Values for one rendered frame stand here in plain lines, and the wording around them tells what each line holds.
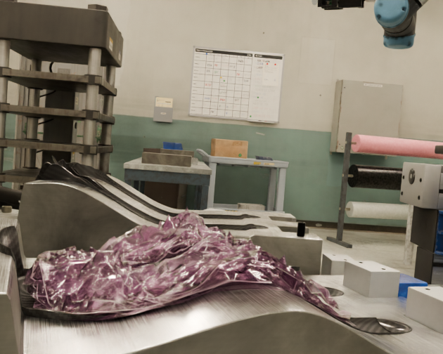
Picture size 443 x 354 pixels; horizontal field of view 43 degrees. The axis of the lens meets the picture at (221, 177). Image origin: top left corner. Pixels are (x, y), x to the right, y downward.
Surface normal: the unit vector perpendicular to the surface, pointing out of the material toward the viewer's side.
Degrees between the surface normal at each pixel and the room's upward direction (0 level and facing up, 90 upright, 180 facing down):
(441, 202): 90
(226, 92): 90
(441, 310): 90
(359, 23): 90
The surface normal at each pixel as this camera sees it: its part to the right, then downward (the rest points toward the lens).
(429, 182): 0.01, 0.06
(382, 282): 0.32, 0.08
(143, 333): -0.15, -0.98
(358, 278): -0.94, -0.06
